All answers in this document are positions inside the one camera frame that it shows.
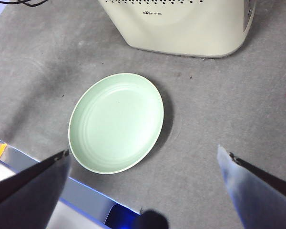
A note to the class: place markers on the black round knob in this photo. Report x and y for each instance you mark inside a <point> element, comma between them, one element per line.
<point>152,220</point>

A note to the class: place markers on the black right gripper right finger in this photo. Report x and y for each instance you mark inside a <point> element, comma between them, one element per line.
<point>259,190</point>

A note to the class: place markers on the silver table edge frame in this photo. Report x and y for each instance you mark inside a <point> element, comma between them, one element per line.
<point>21,157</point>

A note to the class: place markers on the pale green oval plate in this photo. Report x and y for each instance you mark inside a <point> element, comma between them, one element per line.
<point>116,124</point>

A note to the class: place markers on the cream two-slot toaster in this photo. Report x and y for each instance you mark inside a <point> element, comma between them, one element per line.
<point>181,31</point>

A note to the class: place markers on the orange sticker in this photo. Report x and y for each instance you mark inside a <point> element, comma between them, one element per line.
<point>1,150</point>

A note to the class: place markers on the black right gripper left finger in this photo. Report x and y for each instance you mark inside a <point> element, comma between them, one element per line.
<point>26,195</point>

